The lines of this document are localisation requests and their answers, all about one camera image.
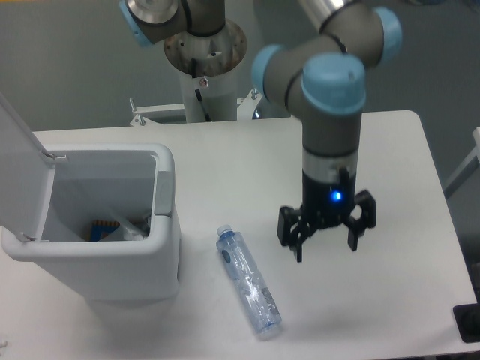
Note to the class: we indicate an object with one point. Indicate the blue orange snack package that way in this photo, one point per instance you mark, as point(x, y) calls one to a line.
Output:
point(100, 229)

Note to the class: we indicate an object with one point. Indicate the white plastic trash can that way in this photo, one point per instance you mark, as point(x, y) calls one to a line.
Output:
point(101, 218)

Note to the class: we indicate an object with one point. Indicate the white metal frame bracket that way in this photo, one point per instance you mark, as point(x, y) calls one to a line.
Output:
point(169, 114)

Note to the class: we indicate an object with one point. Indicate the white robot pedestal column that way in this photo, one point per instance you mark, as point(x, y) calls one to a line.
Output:
point(207, 70)

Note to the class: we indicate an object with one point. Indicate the white trash can lid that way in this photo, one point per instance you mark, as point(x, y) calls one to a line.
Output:
point(27, 175)

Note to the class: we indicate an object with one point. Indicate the black object at edge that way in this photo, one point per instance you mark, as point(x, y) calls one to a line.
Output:
point(467, 319)

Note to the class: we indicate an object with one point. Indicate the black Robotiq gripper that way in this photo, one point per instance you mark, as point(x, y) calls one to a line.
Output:
point(326, 205)

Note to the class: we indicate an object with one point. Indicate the white plastic bag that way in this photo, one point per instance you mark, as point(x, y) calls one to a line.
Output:
point(131, 230)

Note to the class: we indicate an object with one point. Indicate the white bracket with bolt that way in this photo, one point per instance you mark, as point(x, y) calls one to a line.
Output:
point(247, 106)

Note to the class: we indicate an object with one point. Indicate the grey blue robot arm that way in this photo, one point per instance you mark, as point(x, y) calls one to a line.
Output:
point(320, 82)

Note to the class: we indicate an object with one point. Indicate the clear plastic water bottle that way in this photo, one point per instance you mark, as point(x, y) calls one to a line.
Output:
point(249, 283)

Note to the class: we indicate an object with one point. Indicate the white frame at right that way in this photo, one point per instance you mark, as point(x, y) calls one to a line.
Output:
point(464, 170)

